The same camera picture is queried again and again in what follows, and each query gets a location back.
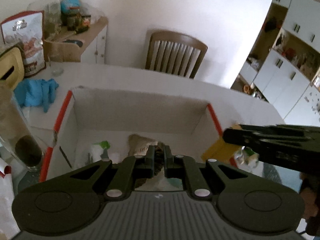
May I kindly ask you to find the silver foil snack packet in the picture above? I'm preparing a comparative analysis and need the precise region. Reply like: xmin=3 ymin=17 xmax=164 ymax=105
xmin=128 ymin=134 xmax=158 ymax=156

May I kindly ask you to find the yellow small box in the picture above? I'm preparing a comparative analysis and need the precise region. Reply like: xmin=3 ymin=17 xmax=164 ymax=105
xmin=201 ymin=125 xmax=241 ymax=166

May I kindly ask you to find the light blue round puff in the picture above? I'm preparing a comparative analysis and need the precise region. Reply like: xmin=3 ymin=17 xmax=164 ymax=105
xmin=167 ymin=178 xmax=183 ymax=190

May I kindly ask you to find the right hand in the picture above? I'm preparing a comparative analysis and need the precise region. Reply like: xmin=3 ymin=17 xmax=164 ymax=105
xmin=299 ymin=173 xmax=319 ymax=237

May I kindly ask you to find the green white cat pouch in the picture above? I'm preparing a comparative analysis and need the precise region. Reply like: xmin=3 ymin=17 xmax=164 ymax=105
xmin=234 ymin=146 xmax=259 ymax=168

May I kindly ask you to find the white wooden sideboard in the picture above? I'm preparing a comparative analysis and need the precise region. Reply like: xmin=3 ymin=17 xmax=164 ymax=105
xmin=49 ymin=17 xmax=108 ymax=64

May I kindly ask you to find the brown wooden chair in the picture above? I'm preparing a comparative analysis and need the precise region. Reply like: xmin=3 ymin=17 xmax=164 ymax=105
xmin=145 ymin=30 xmax=208 ymax=79

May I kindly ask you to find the blue globe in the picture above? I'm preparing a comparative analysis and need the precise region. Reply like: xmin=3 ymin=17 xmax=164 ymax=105
xmin=60 ymin=0 xmax=81 ymax=15

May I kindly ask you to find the red and white cardboard box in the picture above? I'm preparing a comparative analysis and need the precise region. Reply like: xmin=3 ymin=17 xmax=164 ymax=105
xmin=40 ymin=87 xmax=242 ymax=181

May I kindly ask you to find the red white snack bag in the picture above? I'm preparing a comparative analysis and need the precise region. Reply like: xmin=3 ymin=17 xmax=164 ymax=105
xmin=1 ymin=11 xmax=46 ymax=78

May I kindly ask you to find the tall clear glass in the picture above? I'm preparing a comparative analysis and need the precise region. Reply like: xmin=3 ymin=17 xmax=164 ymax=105
xmin=1 ymin=83 xmax=43 ymax=172

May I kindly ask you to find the cardboard tray on sideboard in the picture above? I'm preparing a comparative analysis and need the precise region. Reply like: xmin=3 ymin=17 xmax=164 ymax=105
xmin=43 ymin=40 xmax=83 ymax=62

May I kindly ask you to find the white wall cabinet unit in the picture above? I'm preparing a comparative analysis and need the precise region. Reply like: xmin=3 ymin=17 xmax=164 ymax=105
xmin=239 ymin=0 xmax=319 ymax=126

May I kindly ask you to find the blue cloth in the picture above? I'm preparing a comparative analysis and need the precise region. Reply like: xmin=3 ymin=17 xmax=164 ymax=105
xmin=14 ymin=79 xmax=59 ymax=113

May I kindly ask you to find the white green small packet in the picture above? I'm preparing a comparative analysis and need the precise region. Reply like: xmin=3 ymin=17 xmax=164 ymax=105
xmin=88 ymin=141 xmax=110 ymax=164

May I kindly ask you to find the small clear glass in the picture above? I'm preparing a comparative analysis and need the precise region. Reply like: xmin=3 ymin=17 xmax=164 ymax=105
xmin=48 ymin=55 xmax=64 ymax=76

